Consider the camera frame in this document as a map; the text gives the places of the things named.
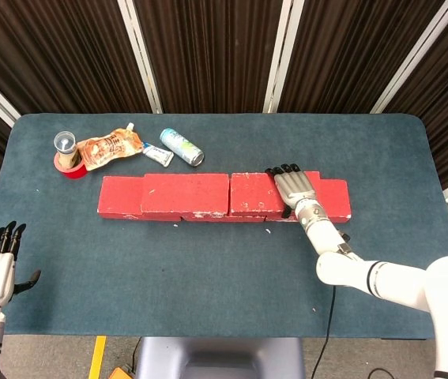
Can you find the white blue toothpaste tube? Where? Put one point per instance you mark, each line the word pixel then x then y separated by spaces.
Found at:
pixel 158 154

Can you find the yellow floor tape strip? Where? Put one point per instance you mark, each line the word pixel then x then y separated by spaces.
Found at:
pixel 98 357

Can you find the grey robot torso base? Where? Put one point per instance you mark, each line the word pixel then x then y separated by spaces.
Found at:
pixel 219 359

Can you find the red tape roll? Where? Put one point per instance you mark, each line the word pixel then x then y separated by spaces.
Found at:
pixel 74 173

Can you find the mayonnaise bottle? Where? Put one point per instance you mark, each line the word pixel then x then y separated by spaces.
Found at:
pixel 65 144

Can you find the red foam brick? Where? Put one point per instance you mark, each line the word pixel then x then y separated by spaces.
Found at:
pixel 184 193
pixel 251 193
pixel 121 195
pixel 336 197

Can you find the orange floor object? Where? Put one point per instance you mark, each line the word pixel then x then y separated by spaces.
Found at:
pixel 123 373

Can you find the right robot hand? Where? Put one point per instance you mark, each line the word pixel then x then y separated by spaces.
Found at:
pixel 294 185

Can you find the light blue drink can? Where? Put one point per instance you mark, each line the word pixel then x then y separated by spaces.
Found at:
pixel 180 146

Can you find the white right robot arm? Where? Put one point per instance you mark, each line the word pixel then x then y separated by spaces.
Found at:
pixel 389 280

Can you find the orange spout pouch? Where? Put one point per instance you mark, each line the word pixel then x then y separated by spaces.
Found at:
pixel 109 148

